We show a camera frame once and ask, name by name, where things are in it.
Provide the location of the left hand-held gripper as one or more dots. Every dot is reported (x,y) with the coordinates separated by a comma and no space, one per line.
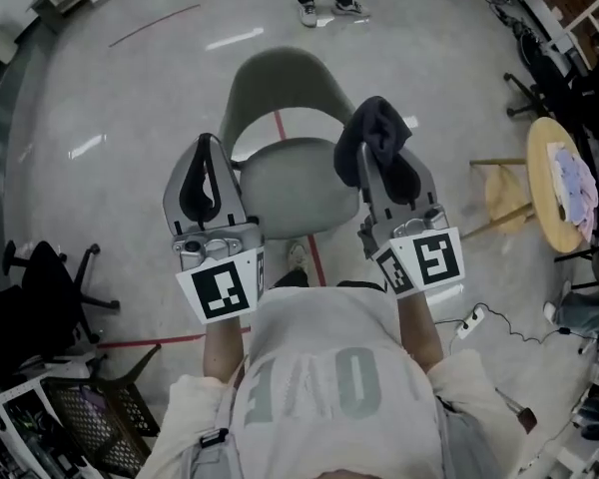
(219,287)

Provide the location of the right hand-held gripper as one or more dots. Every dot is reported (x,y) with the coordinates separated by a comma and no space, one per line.
(429,257)

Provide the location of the dark cloth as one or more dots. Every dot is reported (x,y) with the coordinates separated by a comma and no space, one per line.
(374,123)

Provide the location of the grey-green chair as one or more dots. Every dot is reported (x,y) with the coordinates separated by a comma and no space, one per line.
(299,182)

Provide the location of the person's left forearm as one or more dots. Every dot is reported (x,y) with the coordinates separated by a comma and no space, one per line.
(224,342)

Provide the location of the person's right forearm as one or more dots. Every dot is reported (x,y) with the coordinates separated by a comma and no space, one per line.
(421,327)

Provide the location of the black swivel chair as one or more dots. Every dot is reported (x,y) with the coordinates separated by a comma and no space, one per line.
(559,93)

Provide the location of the black office chair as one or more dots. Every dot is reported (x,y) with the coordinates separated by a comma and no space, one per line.
(35,292)

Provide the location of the wooden stool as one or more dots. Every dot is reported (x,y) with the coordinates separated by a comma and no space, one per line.
(501,192)

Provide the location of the person's light shoe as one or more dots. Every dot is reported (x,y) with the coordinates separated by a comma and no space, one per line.
(297,255)

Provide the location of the person's dark trouser leg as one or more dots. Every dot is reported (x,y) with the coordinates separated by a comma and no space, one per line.
(292,281)

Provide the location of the round wooden table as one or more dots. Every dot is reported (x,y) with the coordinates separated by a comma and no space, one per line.
(541,187)

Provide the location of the white power strip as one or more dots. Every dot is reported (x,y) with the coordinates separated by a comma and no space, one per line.
(470,322)

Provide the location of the pile of pastel cloths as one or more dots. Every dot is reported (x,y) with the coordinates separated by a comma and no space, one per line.
(574,182)

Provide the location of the person's beige shirt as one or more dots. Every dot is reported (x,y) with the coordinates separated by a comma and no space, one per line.
(329,367)

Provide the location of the black plastic crate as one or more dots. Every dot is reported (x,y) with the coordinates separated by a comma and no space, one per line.
(95,417)

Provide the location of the white shelf frame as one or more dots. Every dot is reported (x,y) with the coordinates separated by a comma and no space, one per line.
(586,13)

